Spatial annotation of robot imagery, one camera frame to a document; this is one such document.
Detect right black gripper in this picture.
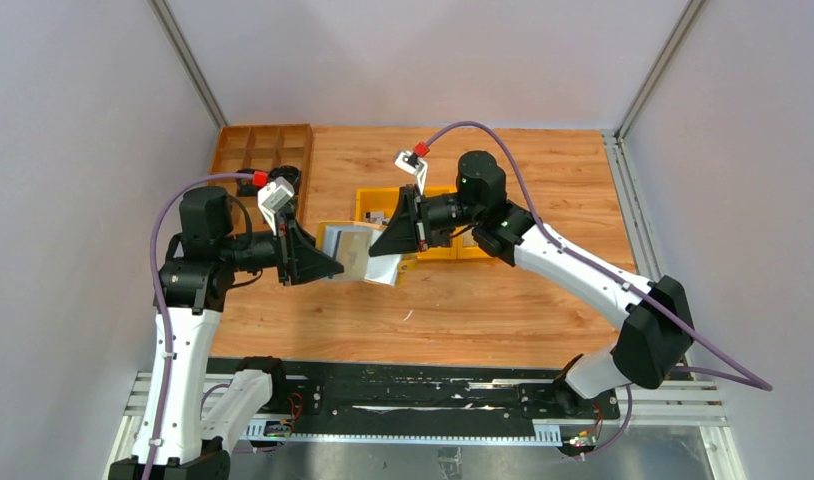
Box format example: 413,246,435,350
369,185,482,257

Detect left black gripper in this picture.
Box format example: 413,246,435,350
220,208,345,285

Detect yellow leather card holder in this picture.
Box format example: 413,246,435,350
316,221,418,287

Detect tan credit card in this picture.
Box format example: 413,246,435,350
335,231,373,281

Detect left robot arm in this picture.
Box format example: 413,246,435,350
108,176,343,479

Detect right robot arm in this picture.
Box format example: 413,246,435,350
369,151,693,418

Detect silver cards in bin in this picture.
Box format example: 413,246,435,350
363,211,389,226

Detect left yellow bin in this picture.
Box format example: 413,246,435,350
354,187,399,223

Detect yellow bin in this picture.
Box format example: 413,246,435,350
354,187,399,223
417,186,460,262
452,226,490,260

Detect middle yellow bin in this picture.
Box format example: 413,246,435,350
417,186,460,262

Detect right yellow bin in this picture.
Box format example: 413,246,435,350
452,226,490,260

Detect wooden compartment tray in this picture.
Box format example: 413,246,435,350
208,124,314,223

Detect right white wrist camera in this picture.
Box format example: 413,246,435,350
394,142,429,194

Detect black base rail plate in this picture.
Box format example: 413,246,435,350
208,357,622,440

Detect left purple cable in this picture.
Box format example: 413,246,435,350
139,169,270,480

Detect purple cable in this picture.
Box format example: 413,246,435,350
413,121,774,458
139,169,270,480

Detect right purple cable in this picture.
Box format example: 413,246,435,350
413,121,774,458

